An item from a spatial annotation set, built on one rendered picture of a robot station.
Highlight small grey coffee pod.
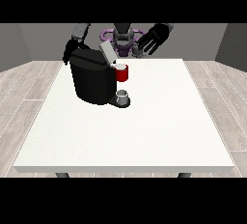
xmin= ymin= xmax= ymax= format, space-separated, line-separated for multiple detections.
xmin=132 ymin=45 xmax=144 ymax=59

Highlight pale grey machine lid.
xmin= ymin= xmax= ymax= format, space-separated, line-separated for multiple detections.
xmin=98 ymin=40 xmax=117 ymax=65

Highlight red pod holder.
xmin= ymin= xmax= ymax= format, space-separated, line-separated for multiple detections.
xmin=114 ymin=63 xmax=129 ymax=83

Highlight black coffee machine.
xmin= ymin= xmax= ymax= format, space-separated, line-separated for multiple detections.
xmin=69 ymin=47 xmax=131 ymax=108

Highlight grey robot trunk purple rings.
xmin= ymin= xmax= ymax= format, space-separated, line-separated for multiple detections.
xmin=99 ymin=23 xmax=148 ymax=58

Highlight small grey cup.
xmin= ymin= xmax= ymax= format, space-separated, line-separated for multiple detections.
xmin=115 ymin=89 xmax=130 ymax=105

